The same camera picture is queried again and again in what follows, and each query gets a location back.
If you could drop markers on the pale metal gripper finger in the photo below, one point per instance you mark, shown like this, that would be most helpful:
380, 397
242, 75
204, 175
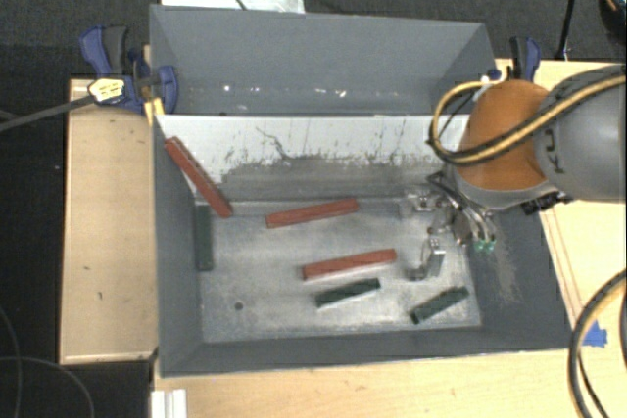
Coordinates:
437, 262
423, 259

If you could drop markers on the dark green flat block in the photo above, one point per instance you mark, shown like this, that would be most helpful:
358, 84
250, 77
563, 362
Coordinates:
439, 304
348, 292

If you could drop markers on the red-brown flat block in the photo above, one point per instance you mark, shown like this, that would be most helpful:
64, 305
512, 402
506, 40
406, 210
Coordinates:
349, 263
312, 212
198, 176

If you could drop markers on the grey metal bin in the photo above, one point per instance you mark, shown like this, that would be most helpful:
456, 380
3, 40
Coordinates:
303, 63

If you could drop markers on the pale wood flat board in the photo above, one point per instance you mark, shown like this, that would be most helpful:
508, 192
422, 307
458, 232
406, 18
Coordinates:
108, 220

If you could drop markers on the black cylinder on white bracket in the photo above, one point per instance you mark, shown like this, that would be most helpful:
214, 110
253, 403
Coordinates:
541, 203

